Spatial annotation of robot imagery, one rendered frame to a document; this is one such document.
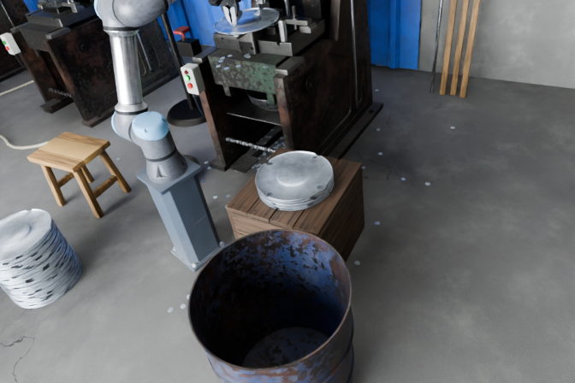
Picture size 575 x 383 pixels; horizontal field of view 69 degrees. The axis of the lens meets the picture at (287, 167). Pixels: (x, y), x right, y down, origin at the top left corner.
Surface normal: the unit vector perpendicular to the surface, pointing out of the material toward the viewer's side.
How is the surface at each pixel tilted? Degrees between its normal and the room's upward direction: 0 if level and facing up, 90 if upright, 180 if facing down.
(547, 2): 90
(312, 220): 0
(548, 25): 90
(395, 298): 0
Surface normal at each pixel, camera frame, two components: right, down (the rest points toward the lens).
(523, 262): -0.14, -0.79
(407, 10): -0.54, 0.57
